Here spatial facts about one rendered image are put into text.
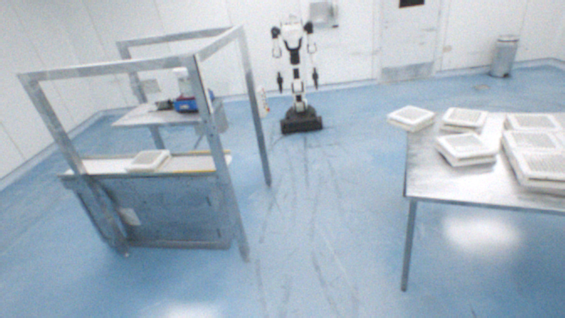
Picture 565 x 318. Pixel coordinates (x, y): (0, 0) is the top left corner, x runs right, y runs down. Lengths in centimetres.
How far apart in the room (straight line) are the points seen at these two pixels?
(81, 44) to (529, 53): 775
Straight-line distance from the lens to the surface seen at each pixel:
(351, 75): 587
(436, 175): 194
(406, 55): 601
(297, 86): 415
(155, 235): 289
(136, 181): 248
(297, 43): 411
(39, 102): 247
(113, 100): 690
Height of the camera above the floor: 190
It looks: 31 degrees down
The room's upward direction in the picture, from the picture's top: 9 degrees counter-clockwise
